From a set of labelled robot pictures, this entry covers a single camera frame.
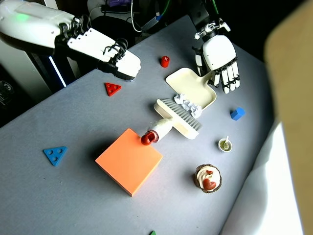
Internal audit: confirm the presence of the tan blurry board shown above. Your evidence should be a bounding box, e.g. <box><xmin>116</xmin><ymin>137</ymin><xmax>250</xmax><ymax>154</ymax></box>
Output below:
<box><xmin>265</xmin><ymin>0</ymin><xmax>313</xmax><ymax>235</ymax></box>

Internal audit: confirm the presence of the red triangle block with holes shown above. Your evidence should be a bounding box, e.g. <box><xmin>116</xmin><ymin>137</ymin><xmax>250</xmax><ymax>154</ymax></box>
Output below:
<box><xmin>104</xmin><ymin>82</ymin><xmax>122</xmax><ymax>97</ymax></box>

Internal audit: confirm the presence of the grey adapter with blue plug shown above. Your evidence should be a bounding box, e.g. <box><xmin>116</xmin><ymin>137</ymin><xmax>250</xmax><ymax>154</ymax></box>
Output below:
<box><xmin>140</xmin><ymin>14</ymin><xmax>163</xmax><ymax>31</ymax></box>

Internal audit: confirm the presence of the small bowl with green soup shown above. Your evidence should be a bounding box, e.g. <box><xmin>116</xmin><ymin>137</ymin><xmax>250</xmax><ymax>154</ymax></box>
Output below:
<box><xmin>218</xmin><ymin>136</ymin><xmax>233</xmax><ymax>152</ymax></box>

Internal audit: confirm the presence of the black robot body housing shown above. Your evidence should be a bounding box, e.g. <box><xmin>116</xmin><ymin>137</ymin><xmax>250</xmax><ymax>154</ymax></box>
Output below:
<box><xmin>87</xmin><ymin>0</ymin><xmax>138</xmax><ymax>47</ymax></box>

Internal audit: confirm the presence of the white stand with light strip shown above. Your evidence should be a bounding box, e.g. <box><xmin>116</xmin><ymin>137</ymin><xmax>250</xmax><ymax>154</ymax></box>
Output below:
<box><xmin>0</xmin><ymin>39</ymin><xmax>67</xmax><ymax>98</ymax></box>

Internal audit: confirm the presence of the cream brush with red handle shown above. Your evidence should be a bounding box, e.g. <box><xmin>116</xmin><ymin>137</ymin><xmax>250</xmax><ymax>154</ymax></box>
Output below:
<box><xmin>140</xmin><ymin>97</ymin><xmax>203</xmax><ymax>146</ymax></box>

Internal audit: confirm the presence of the blue hexagonal block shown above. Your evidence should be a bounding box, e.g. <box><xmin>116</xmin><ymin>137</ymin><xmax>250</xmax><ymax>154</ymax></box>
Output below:
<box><xmin>230</xmin><ymin>107</ymin><xmax>246</xmax><ymax>121</ymax></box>

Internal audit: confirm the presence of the white sheet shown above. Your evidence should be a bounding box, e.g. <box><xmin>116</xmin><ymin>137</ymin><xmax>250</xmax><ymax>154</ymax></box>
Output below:
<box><xmin>220</xmin><ymin>119</ymin><xmax>306</xmax><ymax>235</ymax></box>

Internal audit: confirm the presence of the grey table cloth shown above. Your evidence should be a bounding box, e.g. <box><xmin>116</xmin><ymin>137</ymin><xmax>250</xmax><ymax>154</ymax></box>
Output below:
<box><xmin>0</xmin><ymin>14</ymin><xmax>282</xmax><ymax>235</ymax></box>

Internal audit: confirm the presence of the toy cupcake with red hearts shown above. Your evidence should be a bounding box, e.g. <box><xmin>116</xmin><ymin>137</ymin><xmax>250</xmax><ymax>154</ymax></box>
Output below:
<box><xmin>194</xmin><ymin>164</ymin><xmax>223</xmax><ymax>194</ymax></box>

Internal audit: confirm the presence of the cream plastic dustpan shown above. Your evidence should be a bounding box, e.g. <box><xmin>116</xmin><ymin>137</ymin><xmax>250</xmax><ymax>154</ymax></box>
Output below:
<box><xmin>165</xmin><ymin>68</ymin><xmax>218</xmax><ymax>114</ymax></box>

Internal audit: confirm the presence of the black metal mount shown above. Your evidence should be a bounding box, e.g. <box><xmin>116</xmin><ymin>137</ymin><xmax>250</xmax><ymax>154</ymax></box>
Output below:
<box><xmin>0</xmin><ymin>80</ymin><xmax>13</xmax><ymax>105</ymax></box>

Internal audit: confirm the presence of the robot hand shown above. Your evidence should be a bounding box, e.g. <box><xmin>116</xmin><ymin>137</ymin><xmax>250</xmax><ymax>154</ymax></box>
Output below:
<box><xmin>192</xmin><ymin>34</ymin><xmax>242</xmax><ymax>94</ymax></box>
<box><xmin>0</xmin><ymin>0</ymin><xmax>142</xmax><ymax>81</ymax></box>

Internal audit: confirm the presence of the blue triangle block with holes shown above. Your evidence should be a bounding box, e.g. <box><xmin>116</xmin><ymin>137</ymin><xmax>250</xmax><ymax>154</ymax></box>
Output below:
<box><xmin>43</xmin><ymin>146</ymin><xmax>68</xmax><ymax>167</ymax></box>

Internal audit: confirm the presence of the orange square box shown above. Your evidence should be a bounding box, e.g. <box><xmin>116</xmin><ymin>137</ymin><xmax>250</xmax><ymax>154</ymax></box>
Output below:
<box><xmin>95</xmin><ymin>128</ymin><xmax>164</xmax><ymax>197</ymax></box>

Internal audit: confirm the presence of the white cable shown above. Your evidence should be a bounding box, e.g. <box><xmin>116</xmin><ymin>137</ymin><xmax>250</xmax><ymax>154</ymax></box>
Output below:
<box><xmin>130</xmin><ymin>0</ymin><xmax>144</xmax><ymax>33</ymax></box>

